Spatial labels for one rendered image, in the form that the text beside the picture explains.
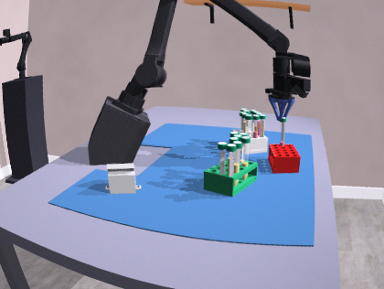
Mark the blue flat mat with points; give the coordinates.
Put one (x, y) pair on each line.
(277, 209)

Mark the red tube rack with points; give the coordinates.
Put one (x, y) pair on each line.
(285, 161)

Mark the green tube rack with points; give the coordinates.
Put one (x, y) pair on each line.
(224, 185)

